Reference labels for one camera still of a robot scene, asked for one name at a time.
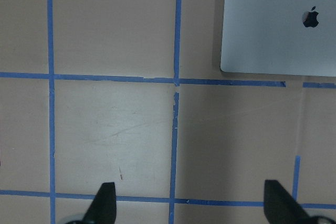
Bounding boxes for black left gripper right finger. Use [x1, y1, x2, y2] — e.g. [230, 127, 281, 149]
[264, 179, 314, 224]

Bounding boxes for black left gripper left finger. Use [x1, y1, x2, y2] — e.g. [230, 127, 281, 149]
[81, 182, 117, 224]

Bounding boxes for silver apple laptop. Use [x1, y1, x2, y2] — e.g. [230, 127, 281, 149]
[220, 0, 335, 77]

